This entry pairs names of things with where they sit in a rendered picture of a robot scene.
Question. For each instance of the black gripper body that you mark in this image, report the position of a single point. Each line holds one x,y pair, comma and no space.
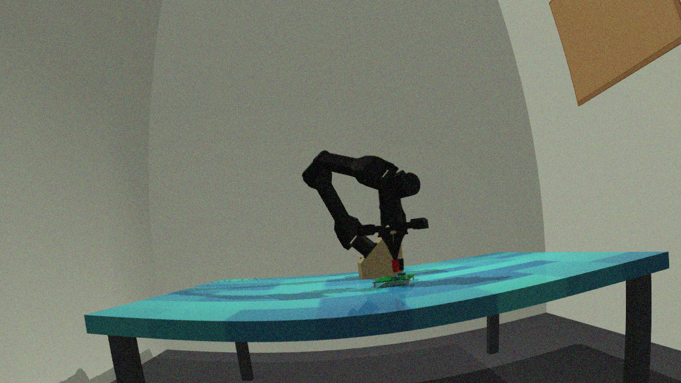
391,214

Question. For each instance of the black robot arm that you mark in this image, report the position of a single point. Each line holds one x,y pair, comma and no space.
368,170

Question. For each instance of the green circuit board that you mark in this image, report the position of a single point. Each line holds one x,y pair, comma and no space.
397,266

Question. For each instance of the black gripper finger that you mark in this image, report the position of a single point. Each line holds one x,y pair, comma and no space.
388,239
397,242

